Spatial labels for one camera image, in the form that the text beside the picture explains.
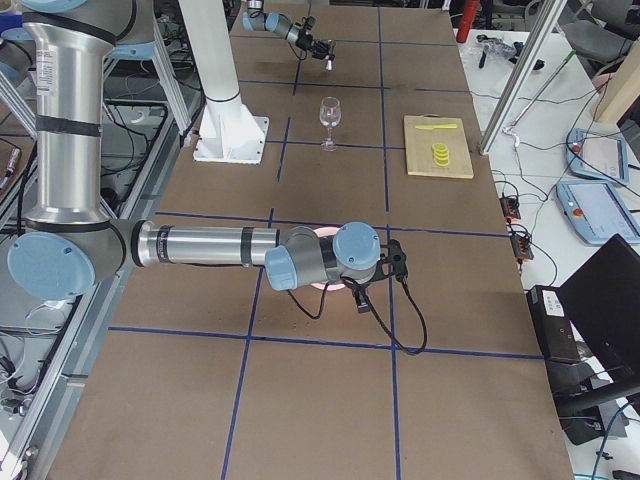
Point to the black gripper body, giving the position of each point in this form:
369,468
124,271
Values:
360,288
316,46

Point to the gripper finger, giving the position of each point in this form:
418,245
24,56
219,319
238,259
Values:
318,53
329,46
362,304

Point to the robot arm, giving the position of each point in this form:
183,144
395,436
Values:
69,243
296,34

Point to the clear wine glass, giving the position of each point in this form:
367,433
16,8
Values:
330,116

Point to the pink bowl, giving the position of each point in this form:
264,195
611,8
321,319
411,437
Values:
325,232

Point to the bamboo cutting board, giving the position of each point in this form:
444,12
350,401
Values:
419,153

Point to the yellow plastic knife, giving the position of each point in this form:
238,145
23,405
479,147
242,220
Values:
432,127

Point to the red fire extinguisher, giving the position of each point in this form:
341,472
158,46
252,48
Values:
467,19

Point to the black box device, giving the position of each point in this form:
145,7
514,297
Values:
552,327

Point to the black monitor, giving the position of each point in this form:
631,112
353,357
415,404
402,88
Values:
601,299

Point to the near teach pendant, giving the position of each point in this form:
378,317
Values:
596,211

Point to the teach pendant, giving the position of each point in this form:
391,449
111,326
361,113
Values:
596,211
600,156

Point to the far teach pendant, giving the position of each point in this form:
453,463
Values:
600,156

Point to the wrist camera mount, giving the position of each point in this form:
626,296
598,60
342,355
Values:
307,23
392,263

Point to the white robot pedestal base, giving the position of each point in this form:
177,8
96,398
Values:
230,133

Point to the aluminium frame post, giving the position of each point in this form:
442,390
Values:
546,20

